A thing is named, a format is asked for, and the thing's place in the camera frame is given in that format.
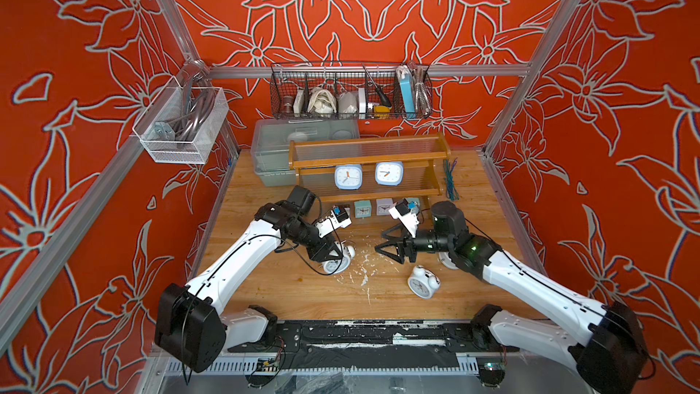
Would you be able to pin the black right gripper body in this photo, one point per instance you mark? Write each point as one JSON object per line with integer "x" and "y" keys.
{"x": 427, "y": 243}

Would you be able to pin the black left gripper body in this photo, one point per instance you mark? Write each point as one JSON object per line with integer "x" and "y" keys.
{"x": 308, "y": 236}

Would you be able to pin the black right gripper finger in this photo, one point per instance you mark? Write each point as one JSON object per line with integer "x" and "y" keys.
{"x": 395, "y": 233}
{"x": 394, "y": 250}

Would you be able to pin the white twin-bell alarm clock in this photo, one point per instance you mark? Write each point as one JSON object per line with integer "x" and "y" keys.
{"x": 344, "y": 255}

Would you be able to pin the mint green square clock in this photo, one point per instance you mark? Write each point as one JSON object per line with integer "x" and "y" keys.
{"x": 363, "y": 209}

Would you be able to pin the blue rounded square clock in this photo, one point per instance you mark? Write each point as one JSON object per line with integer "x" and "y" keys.
{"x": 348, "y": 177}

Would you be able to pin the lilac square alarm clock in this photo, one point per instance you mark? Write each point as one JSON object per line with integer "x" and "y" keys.
{"x": 384, "y": 206}

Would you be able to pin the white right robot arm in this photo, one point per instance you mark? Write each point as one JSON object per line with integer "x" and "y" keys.
{"x": 602, "y": 342}

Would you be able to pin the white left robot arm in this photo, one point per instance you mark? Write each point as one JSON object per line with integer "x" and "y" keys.
{"x": 190, "y": 324}

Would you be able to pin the wooden two-tier shelf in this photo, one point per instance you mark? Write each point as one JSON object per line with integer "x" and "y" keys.
{"x": 315, "y": 162}

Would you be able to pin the translucent grey storage bin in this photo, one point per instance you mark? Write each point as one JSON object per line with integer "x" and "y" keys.
{"x": 272, "y": 138}

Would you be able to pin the blue box in basket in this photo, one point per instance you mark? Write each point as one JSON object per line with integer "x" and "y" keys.
{"x": 405, "y": 80}

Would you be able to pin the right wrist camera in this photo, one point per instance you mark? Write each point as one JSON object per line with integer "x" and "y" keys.
{"x": 408, "y": 214}

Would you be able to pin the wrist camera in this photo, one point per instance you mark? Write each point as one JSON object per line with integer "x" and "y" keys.
{"x": 337, "y": 218}
{"x": 408, "y": 214}

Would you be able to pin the green cable ties bundle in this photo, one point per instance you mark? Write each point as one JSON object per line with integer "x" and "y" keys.
{"x": 449, "y": 167}

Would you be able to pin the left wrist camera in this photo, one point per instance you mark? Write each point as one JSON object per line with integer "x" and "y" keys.
{"x": 337, "y": 218}

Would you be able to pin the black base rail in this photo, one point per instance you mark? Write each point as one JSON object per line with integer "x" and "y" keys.
{"x": 452, "y": 335}

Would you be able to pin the black wire wall basket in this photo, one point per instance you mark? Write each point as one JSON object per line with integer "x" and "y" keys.
{"x": 354, "y": 92}

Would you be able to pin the white wire wall basket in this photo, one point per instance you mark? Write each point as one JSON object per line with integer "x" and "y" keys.
{"x": 182, "y": 128}

